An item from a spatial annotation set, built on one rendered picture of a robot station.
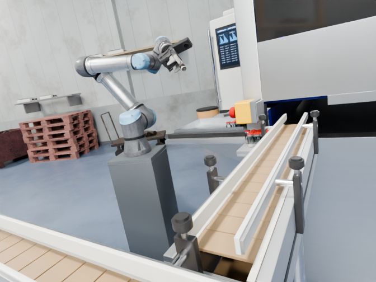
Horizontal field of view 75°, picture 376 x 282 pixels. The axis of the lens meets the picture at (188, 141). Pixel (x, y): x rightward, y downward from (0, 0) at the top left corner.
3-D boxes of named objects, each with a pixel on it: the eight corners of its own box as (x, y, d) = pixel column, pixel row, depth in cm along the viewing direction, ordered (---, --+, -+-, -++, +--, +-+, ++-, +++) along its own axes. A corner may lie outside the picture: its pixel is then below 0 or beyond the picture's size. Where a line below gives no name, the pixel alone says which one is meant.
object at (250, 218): (274, 149, 88) (271, 105, 85) (324, 149, 80) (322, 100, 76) (165, 313, 32) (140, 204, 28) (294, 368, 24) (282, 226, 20)
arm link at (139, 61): (61, 56, 130) (144, 47, 114) (77, 56, 140) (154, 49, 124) (66, 78, 133) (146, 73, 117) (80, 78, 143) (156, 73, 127)
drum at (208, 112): (224, 138, 454) (220, 104, 439) (221, 144, 417) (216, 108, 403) (203, 140, 465) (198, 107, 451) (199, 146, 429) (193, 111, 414)
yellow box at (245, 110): (262, 118, 85) (261, 98, 84) (257, 123, 79) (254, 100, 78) (241, 120, 89) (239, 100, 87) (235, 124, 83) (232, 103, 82)
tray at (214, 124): (261, 121, 120) (260, 114, 119) (244, 135, 99) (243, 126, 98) (200, 125, 138) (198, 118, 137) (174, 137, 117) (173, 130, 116)
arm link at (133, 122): (118, 139, 132) (112, 114, 128) (132, 132, 144) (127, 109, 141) (138, 137, 127) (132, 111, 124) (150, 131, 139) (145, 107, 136)
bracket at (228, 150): (261, 164, 106) (257, 135, 103) (258, 167, 104) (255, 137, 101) (192, 162, 124) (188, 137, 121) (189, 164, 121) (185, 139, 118)
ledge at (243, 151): (288, 144, 85) (287, 139, 84) (281, 157, 74) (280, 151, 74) (248, 145, 92) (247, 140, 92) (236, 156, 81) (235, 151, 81)
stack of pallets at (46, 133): (102, 146, 569) (92, 109, 548) (79, 158, 489) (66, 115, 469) (57, 151, 599) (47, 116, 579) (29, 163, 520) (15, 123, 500)
